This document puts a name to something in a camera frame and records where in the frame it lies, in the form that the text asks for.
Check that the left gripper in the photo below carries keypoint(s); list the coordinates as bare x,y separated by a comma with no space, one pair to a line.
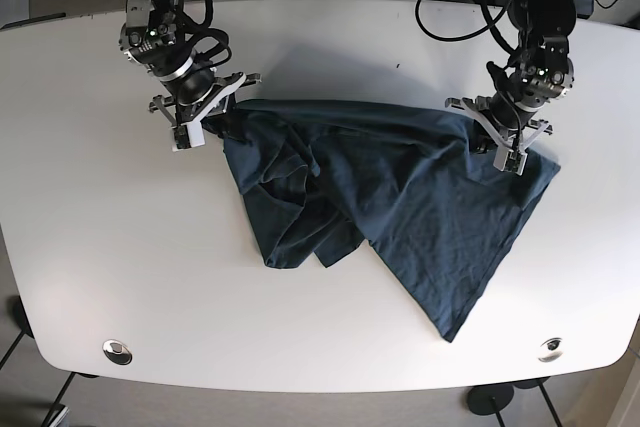
504,124

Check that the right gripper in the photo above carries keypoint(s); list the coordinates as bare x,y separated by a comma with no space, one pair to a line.
203,94

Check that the dark blue T-shirt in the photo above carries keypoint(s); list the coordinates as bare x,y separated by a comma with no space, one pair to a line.
319,178

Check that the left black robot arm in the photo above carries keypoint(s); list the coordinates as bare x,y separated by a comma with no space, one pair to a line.
538,71

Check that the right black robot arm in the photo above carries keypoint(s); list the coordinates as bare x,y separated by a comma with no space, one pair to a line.
175,41

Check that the right silver table grommet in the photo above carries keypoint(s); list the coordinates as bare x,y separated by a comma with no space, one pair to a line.
550,350

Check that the silver table grommet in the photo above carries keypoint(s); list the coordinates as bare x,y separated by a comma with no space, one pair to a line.
550,350
117,352

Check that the left silver table grommet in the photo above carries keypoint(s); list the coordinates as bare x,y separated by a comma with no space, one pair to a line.
117,352

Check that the black round stand base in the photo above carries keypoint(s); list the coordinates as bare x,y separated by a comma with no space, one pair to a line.
486,400

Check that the black table leg left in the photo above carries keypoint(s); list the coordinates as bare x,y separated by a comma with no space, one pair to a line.
19,317

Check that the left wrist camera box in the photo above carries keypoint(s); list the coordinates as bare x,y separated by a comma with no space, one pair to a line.
509,160

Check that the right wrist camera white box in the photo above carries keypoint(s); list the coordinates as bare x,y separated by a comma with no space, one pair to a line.
188,135

